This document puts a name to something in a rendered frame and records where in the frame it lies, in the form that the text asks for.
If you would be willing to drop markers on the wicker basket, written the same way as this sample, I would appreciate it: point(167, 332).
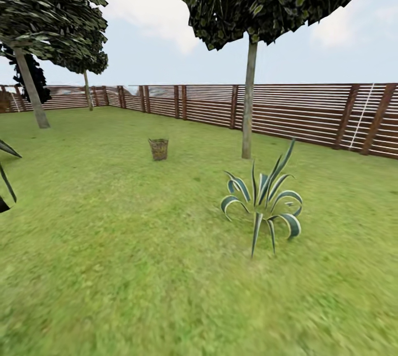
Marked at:
point(159, 151)

